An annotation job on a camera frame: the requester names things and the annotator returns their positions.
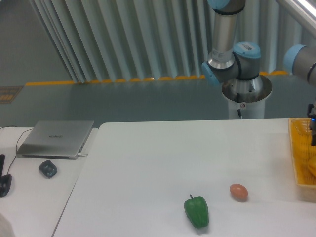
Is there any yellow bell pepper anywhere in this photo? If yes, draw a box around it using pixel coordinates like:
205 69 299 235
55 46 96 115
307 156 316 177

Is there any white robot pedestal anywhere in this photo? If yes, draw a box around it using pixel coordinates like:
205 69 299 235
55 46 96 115
222 75 272 119

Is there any brown egg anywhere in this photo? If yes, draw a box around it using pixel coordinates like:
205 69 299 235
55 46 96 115
230 184 248 202

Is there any dark grey computer mouse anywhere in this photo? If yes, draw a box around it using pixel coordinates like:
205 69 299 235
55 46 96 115
39 160 57 178

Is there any thin black cable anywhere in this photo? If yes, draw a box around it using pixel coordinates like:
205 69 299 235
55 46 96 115
0 125 34 175

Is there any yellow wicker basket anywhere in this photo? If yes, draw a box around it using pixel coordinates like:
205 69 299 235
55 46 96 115
288 118 316 202

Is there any green bell pepper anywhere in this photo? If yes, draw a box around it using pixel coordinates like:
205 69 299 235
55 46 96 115
184 195 209 229

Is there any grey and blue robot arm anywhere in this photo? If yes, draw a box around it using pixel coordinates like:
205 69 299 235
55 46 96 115
201 0 316 146

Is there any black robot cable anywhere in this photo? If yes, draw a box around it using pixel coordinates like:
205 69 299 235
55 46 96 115
236 92 245 120

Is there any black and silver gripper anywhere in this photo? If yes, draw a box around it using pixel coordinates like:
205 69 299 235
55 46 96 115
307 101 316 146

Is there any silver laptop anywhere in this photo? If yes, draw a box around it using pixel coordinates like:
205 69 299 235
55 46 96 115
17 120 94 159

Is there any white usb plug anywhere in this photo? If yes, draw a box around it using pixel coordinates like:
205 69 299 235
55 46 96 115
78 153 88 157

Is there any black handheld device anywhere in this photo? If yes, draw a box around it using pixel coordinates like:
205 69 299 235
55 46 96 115
0 154 12 198

